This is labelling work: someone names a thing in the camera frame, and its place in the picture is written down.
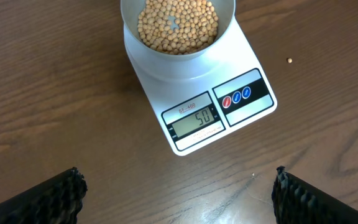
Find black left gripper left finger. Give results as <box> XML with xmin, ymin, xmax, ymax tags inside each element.
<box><xmin>0</xmin><ymin>167</ymin><xmax>88</xmax><ymax>224</ymax></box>

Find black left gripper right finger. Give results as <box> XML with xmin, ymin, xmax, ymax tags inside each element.
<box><xmin>272</xmin><ymin>166</ymin><xmax>358</xmax><ymax>224</ymax></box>

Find white digital kitchen scale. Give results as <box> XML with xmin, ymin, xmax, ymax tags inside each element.
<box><xmin>123</xmin><ymin>15</ymin><xmax>278</xmax><ymax>157</ymax></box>

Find grey plastic bowl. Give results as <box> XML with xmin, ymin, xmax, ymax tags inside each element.
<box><xmin>121</xmin><ymin>0</ymin><xmax>247</xmax><ymax>66</ymax></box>

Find soybeans in bowl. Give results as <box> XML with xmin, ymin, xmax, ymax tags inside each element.
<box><xmin>137</xmin><ymin>0</ymin><xmax>219</xmax><ymax>55</ymax></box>

